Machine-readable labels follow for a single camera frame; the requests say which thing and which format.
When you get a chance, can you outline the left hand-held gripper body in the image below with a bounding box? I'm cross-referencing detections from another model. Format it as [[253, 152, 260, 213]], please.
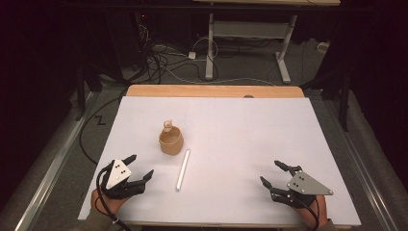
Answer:
[[97, 158, 147, 200]]

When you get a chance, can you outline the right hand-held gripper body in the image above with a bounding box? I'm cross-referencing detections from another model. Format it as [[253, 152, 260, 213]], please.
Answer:
[[268, 165, 335, 208]]

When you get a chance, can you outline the white straw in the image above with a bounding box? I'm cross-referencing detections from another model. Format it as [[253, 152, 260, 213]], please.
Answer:
[[174, 148, 191, 193]]

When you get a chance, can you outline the person's right hand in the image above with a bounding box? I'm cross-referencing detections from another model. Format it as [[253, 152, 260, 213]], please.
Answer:
[[293, 194, 329, 229]]

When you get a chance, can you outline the person's left hand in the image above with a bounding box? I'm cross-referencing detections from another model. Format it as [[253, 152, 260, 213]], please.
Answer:
[[90, 188, 130, 217]]

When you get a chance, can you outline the white table mat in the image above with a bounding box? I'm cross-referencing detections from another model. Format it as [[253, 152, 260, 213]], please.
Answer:
[[77, 95, 363, 227]]

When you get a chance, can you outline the black metal stand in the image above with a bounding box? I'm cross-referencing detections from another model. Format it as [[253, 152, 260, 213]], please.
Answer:
[[65, 61, 104, 122], [301, 68, 354, 133]]

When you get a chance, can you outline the wooden table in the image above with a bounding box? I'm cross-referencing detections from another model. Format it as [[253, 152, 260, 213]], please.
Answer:
[[123, 84, 354, 231]]

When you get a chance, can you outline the small white box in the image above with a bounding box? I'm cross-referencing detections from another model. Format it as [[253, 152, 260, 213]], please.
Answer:
[[317, 41, 331, 55]]

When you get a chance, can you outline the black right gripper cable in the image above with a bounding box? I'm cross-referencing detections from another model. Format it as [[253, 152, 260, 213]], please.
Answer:
[[290, 192, 321, 231]]

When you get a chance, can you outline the long black floor cable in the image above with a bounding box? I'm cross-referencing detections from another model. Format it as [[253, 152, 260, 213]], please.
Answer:
[[78, 90, 128, 167]]

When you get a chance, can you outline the metal floor rail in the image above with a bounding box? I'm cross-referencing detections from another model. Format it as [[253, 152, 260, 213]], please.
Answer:
[[321, 95, 402, 231], [13, 90, 97, 231]]

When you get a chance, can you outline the tangle of floor cables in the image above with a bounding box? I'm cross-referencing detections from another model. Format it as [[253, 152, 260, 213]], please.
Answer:
[[128, 22, 277, 87]]

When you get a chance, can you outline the white metal desk frame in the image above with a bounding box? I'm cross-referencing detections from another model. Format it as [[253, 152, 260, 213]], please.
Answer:
[[204, 13, 298, 86]]

